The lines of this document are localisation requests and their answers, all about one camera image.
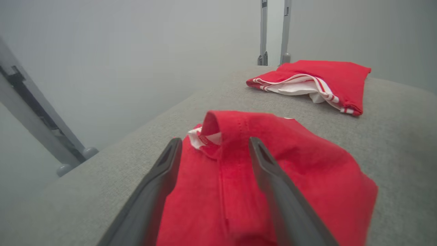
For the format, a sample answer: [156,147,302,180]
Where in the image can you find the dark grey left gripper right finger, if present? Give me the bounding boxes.
[249,137,338,246]

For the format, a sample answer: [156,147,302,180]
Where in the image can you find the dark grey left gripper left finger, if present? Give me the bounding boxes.
[97,138,183,246]

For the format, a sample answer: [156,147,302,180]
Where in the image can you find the grey partition post round feet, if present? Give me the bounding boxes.
[0,36,100,178]

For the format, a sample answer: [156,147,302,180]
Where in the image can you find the red shorts with white stripe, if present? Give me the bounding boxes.
[155,110,379,246]

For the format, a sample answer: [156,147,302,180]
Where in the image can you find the red basketball jersey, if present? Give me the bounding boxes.
[246,60,372,117]

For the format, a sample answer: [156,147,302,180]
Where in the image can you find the grey partition post bracket feet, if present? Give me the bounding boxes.
[257,0,293,66]

